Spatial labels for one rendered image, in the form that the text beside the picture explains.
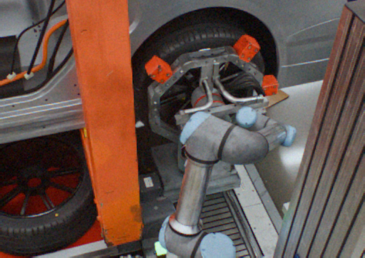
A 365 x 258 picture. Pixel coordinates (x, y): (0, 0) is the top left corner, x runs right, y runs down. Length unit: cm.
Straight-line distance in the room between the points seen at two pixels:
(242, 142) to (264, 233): 149
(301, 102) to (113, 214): 200
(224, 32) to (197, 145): 92
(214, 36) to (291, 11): 37
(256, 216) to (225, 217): 18
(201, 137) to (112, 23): 42
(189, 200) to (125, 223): 62
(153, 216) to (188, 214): 88
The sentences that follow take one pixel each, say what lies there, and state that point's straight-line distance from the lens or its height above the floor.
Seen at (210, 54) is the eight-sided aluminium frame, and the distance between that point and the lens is 239.
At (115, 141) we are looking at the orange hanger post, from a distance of 190.
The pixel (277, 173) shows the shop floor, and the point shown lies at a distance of 339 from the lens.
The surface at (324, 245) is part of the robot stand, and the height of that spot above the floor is 144.
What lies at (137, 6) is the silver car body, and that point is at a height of 136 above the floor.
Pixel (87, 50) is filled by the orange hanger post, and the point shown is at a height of 160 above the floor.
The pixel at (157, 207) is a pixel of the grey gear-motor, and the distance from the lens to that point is 267.
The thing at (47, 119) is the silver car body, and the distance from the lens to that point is 249.
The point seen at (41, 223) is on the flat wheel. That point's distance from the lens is 256.
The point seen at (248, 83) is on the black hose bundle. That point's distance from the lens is 236.
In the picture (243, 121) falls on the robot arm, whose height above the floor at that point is 120.
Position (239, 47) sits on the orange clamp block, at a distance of 241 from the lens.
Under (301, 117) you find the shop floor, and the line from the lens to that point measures 376.
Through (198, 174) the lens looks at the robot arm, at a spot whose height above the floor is 128.
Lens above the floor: 258
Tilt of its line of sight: 45 degrees down
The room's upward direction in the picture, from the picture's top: 1 degrees clockwise
